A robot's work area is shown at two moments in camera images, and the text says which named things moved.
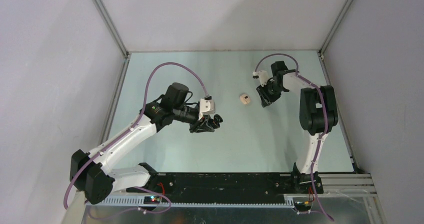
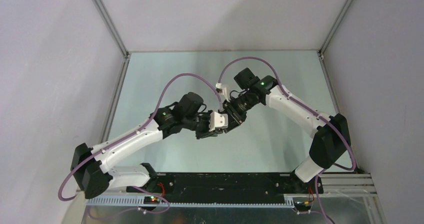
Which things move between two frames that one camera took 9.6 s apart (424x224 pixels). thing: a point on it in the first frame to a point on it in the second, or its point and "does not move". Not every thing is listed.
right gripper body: [270, 92] to [236, 109]
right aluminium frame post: [324, 43] does not move
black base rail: [232, 185] does not move
